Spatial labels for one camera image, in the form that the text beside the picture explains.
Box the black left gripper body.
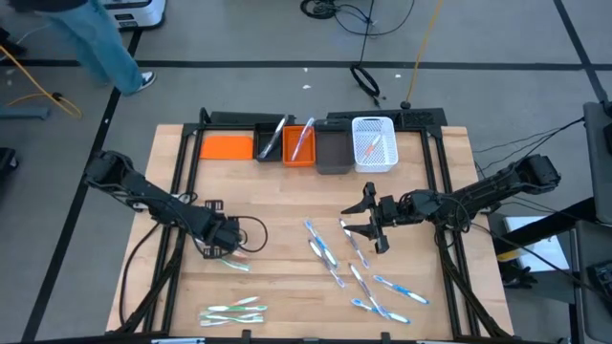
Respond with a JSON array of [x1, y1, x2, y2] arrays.
[[199, 199, 244, 261]]

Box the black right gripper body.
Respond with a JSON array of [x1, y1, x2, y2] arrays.
[[365, 181, 407, 255]]

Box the green white toothbrush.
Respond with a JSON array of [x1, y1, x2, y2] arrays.
[[198, 249, 251, 272], [199, 312, 266, 325], [206, 304, 269, 314]]

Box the blue white toothbrush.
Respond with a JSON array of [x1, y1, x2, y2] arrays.
[[351, 298, 412, 326], [373, 274, 430, 306], [305, 220, 339, 269], [290, 117, 317, 162]]

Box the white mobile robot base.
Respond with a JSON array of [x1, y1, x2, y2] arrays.
[[101, 0, 167, 31]]

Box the grey plastic basket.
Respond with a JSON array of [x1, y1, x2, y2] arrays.
[[313, 118, 356, 176]]

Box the white plastic basket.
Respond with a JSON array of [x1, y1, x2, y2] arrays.
[[351, 116, 400, 174]]

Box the orange plastic basket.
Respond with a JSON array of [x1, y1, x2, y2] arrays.
[[281, 124, 317, 168]]

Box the orange flat lid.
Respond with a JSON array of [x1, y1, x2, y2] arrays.
[[199, 135, 254, 161]]

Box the black perforated panel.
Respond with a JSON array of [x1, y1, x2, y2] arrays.
[[326, 107, 449, 131]]

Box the black plastic basket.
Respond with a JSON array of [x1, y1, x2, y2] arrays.
[[252, 121, 286, 162]]

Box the black flat panel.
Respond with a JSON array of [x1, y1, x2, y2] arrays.
[[199, 107, 297, 127]]

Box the white paper sheet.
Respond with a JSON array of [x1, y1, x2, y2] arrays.
[[499, 215, 571, 274]]

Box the black beam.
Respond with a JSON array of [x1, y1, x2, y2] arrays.
[[492, 196, 599, 255]]

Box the person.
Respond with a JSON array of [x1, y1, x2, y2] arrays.
[[8, 0, 158, 97]]

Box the grey desk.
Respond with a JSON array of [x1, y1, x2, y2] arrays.
[[568, 218, 612, 344]]

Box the grey flat bar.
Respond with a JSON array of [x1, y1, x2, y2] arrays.
[[0, 105, 52, 121]]

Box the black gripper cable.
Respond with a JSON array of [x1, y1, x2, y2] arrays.
[[235, 214, 270, 255]]

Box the yellow cable with black weight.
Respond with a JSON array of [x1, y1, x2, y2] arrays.
[[400, 0, 445, 110]]

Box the thick black cable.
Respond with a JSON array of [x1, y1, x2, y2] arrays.
[[118, 220, 163, 327]]

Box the black looped cable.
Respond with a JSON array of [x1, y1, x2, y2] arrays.
[[349, 0, 383, 109]]

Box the black cable bundle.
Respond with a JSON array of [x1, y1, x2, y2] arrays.
[[501, 261, 540, 290]]

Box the thin black cable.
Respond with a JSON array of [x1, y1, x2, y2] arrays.
[[471, 116, 587, 188]]

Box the black cable coil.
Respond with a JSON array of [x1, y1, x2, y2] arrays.
[[299, 0, 417, 37]]

